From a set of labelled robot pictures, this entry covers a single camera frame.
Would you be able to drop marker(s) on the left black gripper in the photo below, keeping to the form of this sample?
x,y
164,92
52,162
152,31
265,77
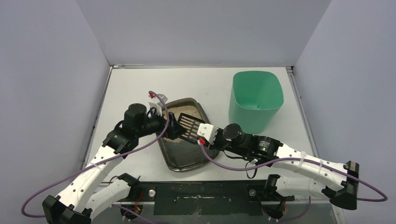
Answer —
x,y
168,126

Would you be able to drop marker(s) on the black slotted litter scoop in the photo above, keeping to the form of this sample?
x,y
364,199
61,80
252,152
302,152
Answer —
x,y
191,124

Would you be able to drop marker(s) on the dark plastic litter tray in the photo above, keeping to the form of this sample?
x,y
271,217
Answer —
x,y
180,155

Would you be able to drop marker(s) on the green plastic bin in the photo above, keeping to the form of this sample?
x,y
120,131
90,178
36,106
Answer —
x,y
256,96

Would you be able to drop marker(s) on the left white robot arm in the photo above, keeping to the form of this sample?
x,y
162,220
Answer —
x,y
79,203

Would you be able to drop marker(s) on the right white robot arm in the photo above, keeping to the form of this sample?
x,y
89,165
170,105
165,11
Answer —
x,y
321,178

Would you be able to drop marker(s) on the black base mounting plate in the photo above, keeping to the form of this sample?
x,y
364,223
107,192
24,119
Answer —
x,y
206,198

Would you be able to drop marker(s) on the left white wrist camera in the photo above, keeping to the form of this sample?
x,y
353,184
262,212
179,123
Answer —
x,y
157,101

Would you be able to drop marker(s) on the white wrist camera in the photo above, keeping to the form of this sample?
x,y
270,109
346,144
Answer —
x,y
157,101
208,132

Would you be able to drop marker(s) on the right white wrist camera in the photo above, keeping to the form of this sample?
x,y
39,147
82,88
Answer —
x,y
208,132

